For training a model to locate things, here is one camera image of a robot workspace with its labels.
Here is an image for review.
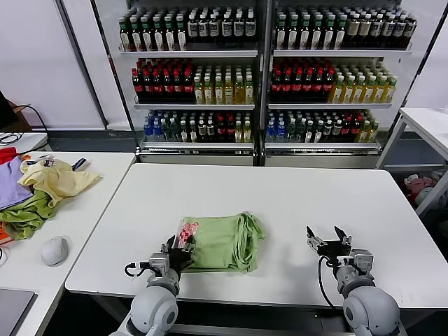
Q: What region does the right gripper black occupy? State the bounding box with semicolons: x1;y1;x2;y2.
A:
306;225;353;262

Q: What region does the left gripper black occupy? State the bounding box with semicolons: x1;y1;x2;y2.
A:
161;234;197;270

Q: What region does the light green polo shirt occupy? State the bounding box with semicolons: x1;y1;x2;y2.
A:
173;211;267;274

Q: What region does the white work table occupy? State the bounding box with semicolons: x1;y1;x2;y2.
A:
0;150;137;336
64;162;448;336

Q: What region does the grey white garment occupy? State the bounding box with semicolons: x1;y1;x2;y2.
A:
416;187;439;208

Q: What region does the pink garment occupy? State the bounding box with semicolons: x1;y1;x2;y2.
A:
405;176;438;197

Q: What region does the grey computer mouse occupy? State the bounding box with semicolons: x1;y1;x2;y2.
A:
40;235;69;267

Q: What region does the blue white striped item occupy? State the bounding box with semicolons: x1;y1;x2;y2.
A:
71;157;91;173

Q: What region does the pale yellow shirt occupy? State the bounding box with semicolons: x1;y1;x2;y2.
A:
17;155;103;208

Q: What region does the white side table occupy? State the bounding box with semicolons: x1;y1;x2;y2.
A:
376;106;448;171

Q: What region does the olive green garment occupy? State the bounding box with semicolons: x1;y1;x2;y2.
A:
0;190;59;241

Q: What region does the orange flat item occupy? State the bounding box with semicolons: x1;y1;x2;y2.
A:
0;220;15;246

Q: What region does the grey laptop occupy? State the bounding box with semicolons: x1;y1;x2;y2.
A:
0;288;38;336

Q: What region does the purple shirt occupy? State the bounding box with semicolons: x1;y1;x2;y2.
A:
0;156;34;211

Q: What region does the small white table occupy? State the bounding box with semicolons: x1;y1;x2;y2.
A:
0;131;49;155

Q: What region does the white beverage shelf unit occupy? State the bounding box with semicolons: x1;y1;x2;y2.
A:
91;0;269;167
260;0;421;169

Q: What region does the red garment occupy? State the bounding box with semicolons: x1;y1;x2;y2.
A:
0;146;18;165

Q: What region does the brown cardboard box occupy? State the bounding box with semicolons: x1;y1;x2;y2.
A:
6;99;32;131

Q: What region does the green cap dark bottle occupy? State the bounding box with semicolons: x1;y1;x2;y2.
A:
335;13;347;50
164;14;176;52
141;15;154;52
153;15;165;52
299;13;312;50
323;13;335;50
176;14;188;52
118;15;131;52
287;13;299;50
311;13;323;50
130;15;142;52
275;13;288;50

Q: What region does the beige label dark bottle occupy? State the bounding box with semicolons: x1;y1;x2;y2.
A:
404;14;417;49
359;13;371;49
381;13;394;49
347;13;360;49
393;13;405;49
370;13;383;49

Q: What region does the white label dark bottle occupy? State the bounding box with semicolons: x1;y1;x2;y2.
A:
233;10;245;50
198;10;210;50
187;10;200;50
220;10;233;50
244;9;256;50
209;10;221;50

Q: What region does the black monitor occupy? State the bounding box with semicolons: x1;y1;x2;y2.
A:
0;90;20;131

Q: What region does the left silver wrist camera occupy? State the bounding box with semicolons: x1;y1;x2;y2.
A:
148;254;169;273

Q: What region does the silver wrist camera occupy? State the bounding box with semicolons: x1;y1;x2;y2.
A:
148;254;169;273
351;248;375;270

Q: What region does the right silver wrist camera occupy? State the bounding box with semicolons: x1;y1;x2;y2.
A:
351;248;375;270

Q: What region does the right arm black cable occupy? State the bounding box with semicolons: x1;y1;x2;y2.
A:
317;256;347;311

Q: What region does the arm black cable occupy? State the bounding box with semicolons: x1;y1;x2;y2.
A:
125;261;151;279
317;256;347;311

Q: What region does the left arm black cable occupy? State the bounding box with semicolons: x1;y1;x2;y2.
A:
125;261;151;279

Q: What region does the black power cable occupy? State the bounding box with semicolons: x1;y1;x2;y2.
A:
15;104;50;141

